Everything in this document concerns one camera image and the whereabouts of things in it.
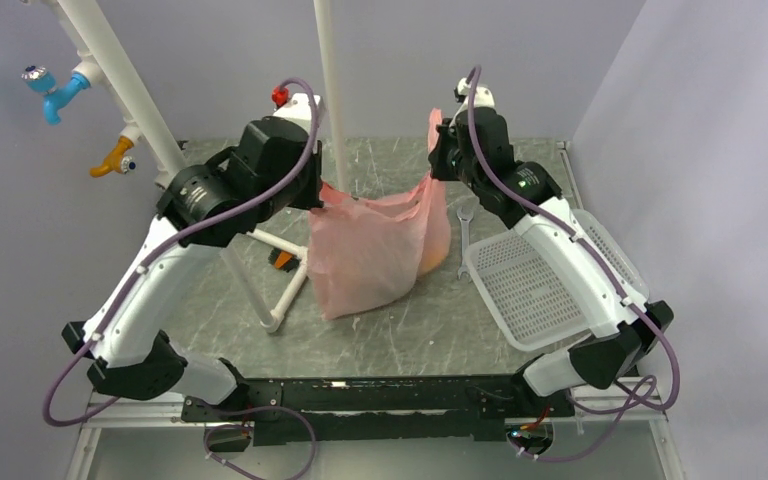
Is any pink plastic bag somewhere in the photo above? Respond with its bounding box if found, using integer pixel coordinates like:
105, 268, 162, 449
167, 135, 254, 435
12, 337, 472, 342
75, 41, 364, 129
307, 107, 453, 323

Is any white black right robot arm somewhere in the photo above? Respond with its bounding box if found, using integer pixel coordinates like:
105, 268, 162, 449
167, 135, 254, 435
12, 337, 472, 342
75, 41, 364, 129
428, 107, 673, 415

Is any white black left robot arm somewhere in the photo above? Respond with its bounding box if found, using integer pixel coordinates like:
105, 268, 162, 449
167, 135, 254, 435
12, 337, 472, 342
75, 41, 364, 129
62, 114, 321, 420

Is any fake orange fruit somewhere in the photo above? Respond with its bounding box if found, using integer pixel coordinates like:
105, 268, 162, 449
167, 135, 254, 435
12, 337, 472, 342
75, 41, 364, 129
417, 242, 451, 276

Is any silver open-end wrench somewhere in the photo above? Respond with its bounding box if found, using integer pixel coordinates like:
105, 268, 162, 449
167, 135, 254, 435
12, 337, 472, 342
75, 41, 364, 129
456, 206, 474, 279

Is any orange black brush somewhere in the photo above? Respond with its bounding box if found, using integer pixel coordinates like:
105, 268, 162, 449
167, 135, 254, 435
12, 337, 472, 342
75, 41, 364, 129
268, 247, 300, 272

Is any white perforated plastic basket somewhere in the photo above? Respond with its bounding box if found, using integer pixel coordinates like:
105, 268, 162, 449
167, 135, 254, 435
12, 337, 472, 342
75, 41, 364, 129
466, 220, 632, 352

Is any orange plastic faucet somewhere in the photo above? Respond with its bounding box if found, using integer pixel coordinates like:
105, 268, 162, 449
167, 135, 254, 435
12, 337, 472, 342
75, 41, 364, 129
89, 136, 136, 178

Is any blue plastic faucet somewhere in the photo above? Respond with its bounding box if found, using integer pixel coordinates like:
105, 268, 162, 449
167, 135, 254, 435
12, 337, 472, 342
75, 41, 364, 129
21, 65, 91, 125

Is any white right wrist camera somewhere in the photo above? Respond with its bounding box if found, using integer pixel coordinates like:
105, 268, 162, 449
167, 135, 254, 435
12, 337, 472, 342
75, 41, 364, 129
454, 77, 495, 111

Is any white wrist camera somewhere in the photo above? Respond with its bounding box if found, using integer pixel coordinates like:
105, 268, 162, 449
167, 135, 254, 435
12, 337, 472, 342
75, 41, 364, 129
271, 87, 325, 132
454, 77, 495, 111

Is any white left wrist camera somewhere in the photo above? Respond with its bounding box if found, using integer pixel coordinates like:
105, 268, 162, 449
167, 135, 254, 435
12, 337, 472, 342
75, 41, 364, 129
271, 87, 325, 132

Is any white PVC pipe frame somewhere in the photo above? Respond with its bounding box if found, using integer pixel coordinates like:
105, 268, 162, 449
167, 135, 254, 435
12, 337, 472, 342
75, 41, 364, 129
20, 0, 353, 335

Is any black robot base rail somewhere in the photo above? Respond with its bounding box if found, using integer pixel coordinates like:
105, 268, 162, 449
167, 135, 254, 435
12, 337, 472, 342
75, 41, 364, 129
85, 374, 624, 458

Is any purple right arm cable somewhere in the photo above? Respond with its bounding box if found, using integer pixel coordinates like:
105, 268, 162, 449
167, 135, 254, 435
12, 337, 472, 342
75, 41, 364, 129
466, 64, 682, 465

